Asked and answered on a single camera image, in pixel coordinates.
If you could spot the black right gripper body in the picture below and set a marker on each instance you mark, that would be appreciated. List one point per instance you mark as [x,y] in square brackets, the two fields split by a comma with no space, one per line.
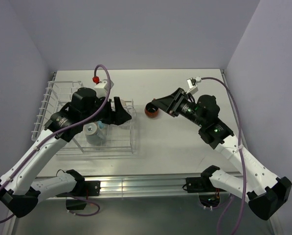
[182,105]

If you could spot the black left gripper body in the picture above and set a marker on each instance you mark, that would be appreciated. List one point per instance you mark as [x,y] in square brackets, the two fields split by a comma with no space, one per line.
[106,115]

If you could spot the light blue cream-lined mug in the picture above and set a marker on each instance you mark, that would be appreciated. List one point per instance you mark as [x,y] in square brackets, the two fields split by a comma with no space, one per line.
[100,124]

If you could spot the orange black mug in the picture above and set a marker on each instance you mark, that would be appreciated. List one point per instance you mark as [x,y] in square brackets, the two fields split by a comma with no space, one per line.
[151,110]

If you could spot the grey footed mug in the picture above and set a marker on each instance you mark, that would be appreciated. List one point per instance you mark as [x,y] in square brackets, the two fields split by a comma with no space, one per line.
[94,134]

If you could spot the beige cup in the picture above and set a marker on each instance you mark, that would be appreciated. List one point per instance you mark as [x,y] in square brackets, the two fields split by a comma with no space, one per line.
[123,104]

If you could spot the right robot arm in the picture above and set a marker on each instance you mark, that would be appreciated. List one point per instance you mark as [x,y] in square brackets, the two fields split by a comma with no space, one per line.
[262,190]

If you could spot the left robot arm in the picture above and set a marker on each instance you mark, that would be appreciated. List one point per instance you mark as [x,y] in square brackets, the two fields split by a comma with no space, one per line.
[59,130]

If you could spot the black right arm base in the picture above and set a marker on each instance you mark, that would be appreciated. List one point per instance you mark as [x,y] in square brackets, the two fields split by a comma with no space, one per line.
[202,184]

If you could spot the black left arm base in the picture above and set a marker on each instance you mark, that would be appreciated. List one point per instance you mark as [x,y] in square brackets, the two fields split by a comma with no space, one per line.
[89,188]

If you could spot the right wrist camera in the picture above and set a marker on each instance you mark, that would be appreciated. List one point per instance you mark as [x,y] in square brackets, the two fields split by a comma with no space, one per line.
[193,84]

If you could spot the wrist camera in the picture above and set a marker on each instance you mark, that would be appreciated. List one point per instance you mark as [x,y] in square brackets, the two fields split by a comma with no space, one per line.
[100,87]
[193,84]

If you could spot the white wire dish rack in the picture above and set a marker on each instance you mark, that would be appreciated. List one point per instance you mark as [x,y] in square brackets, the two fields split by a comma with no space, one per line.
[118,138]

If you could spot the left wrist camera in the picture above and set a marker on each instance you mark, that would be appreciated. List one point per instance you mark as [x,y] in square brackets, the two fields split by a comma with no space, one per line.
[100,87]

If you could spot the aluminium mounting rail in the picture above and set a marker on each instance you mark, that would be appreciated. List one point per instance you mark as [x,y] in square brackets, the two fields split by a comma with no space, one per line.
[141,184]

